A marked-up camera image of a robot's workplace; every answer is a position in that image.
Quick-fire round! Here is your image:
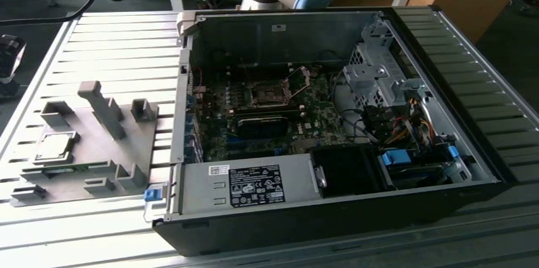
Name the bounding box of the silver chipset heatsink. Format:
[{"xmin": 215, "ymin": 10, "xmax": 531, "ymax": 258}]
[{"xmin": 293, "ymin": 139, "xmax": 316, "ymax": 152}]

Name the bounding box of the yellow red wire bundle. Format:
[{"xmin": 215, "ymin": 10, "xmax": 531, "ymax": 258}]
[{"xmin": 377, "ymin": 97, "xmax": 437, "ymax": 152}]

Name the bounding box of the grey parts rack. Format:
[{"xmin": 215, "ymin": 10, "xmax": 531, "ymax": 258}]
[{"xmin": 8, "ymin": 80, "xmax": 161, "ymax": 208}]

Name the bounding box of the blue case latch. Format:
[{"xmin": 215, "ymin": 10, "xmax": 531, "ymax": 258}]
[{"xmin": 143, "ymin": 187, "xmax": 163, "ymax": 202}]

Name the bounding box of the grey cable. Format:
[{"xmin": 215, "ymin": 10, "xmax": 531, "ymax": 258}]
[{"xmin": 351, "ymin": 121, "xmax": 383, "ymax": 143}]

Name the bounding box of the black fan shroud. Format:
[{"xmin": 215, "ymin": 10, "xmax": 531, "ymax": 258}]
[{"xmin": 309, "ymin": 145, "xmax": 395, "ymax": 199}]

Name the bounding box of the black graphics card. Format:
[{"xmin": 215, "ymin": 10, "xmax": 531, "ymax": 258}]
[{"xmin": 233, "ymin": 115, "xmax": 291, "ymax": 139}]

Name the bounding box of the silver power supply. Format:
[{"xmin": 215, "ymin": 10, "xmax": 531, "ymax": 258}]
[{"xmin": 175, "ymin": 153, "xmax": 325, "ymax": 218}]

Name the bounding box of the green RAM stick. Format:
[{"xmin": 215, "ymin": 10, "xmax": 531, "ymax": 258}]
[{"xmin": 40, "ymin": 163, "xmax": 104, "ymax": 175}]

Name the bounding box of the metal socket cover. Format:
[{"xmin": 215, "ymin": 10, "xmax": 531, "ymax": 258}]
[{"xmin": 281, "ymin": 65, "xmax": 313, "ymax": 100}]

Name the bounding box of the blue disk carrier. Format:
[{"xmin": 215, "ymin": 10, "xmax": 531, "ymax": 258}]
[{"xmin": 377, "ymin": 149, "xmax": 412, "ymax": 167}]

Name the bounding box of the CPU socket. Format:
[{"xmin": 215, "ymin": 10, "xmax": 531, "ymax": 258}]
[{"xmin": 248, "ymin": 79, "xmax": 296, "ymax": 108}]

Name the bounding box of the silver CPU green edge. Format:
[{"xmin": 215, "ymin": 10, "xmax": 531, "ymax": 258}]
[{"xmin": 33, "ymin": 131, "xmax": 77, "ymax": 162}]

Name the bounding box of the metal drive cage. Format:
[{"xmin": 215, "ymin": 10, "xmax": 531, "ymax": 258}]
[{"xmin": 341, "ymin": 12, "xmax": 431, "ymax": 108}]

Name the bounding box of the black PC case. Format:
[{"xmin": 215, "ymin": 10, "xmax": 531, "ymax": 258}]
[{"xmin": 149, "ymin": 5, "xmax": 519, "ymax": 258}]

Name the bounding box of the grey case handle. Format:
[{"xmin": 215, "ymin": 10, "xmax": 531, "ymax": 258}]
[{"xmin": 175, "ymin": 11, "xmax": 208, "ymax": 47}]

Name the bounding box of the green motherboard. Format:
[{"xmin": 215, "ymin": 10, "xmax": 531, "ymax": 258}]
[{"xmin": 187, "ymin": 62, "xmax": 371, "ymax": 163}]

